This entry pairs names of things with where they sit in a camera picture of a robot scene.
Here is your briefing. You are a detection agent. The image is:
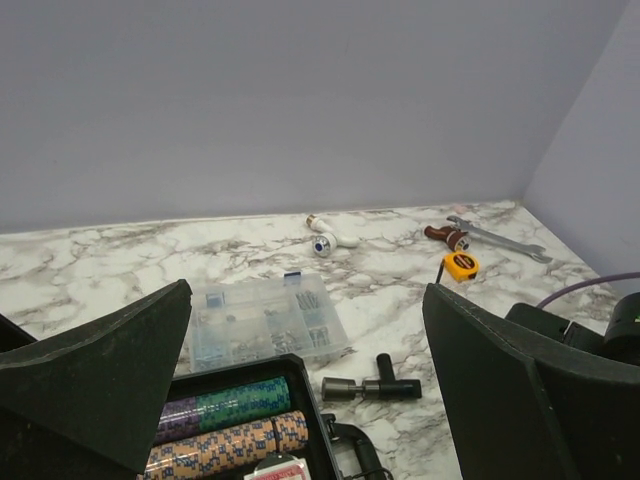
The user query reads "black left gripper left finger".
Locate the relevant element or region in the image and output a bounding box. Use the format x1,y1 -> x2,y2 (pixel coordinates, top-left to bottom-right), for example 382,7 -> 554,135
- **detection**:
1,279 -> 192,479

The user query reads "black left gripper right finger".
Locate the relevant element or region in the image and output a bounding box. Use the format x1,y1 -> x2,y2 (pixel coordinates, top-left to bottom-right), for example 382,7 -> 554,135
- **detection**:
422,284 -> 639,479

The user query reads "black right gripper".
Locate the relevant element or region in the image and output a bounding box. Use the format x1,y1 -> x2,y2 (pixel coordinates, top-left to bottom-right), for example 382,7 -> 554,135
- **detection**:
505,294 -> 639,366

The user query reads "black poker set case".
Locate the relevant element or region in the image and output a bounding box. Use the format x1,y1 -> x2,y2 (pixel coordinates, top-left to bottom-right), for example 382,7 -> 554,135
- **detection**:
0,312 -> 396,480

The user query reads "red playing card deck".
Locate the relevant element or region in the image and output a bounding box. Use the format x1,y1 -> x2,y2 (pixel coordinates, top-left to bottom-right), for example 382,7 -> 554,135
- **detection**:
243,454 -> 312,480

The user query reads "silver open-end wrench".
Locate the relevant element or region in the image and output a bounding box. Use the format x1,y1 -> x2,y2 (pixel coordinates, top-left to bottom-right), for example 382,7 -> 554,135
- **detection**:
446,215 -> 553,264

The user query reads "orange poker chip row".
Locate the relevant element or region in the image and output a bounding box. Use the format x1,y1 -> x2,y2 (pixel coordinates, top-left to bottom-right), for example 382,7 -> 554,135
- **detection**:
138,411 -> 309,479

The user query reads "yellow tape measure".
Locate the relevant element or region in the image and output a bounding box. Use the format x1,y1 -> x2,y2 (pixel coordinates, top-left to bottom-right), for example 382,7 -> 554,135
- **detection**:
443,251 -> 479,283

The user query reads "black pencil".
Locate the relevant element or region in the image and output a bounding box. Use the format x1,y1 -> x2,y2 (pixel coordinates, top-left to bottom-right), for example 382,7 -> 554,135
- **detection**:
434,262 -> 444,284

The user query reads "clear plastic organizer box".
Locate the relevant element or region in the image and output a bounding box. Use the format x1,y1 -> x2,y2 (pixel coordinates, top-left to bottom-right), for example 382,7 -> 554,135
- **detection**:
187,272 -> 350,372

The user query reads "green poker chip row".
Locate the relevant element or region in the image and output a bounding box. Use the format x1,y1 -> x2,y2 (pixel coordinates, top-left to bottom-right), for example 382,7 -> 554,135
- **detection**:
154,377 -> 291,445

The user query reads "black T-shaped pipe fitting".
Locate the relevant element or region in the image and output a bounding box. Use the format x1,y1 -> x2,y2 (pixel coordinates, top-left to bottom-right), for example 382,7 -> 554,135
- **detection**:
321,353 -> 422,401

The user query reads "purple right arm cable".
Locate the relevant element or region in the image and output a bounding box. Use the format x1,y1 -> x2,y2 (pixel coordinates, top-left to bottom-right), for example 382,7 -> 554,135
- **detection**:
537,271 -> 640,309

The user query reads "brown handled tool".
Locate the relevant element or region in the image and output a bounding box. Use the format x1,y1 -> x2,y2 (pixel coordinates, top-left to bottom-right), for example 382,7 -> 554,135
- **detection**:
423,226 -> 470,252

